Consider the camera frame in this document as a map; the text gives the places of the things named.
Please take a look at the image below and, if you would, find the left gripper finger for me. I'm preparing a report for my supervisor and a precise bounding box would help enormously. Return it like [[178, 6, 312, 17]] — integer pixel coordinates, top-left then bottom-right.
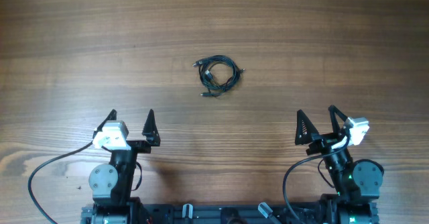
[[142, 109, 160, 146], [93, 109, 117, 138]]

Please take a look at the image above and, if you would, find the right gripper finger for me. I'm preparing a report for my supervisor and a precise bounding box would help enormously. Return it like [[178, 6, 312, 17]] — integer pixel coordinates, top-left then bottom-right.
[[328, 105, 348, 135], [295, 109, 319, 145]]

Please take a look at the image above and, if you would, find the black usb cable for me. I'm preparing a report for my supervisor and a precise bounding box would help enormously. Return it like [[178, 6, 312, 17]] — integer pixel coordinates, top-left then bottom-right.
[[197, 58, 241, 99], [192, 54, 246, 99]]

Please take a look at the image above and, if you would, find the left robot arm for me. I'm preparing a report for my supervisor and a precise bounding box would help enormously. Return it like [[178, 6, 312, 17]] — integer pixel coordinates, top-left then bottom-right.
[[80, 109, 161, 224]]

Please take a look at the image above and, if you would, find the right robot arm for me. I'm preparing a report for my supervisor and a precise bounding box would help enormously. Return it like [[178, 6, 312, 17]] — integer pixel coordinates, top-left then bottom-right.
[[295, 105, 384, 224]]

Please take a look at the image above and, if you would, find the right camera black cable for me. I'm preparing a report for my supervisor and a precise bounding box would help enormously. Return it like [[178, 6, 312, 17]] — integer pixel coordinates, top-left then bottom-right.
[[282, 135, 351, 224]]

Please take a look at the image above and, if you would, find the camera black cable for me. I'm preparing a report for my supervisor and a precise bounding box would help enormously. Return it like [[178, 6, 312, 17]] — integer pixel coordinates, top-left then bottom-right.
[[27, 141, 95, 224], [282, 135, 351, 224]]

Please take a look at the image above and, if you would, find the left camera black cable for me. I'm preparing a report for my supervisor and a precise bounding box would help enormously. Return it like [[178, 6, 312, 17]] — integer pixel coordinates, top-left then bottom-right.
[[27, 141, 95, 224]]

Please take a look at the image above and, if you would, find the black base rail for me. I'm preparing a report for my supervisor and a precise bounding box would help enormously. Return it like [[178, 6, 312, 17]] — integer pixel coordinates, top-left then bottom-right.
[[81, 202, 379, 224]]

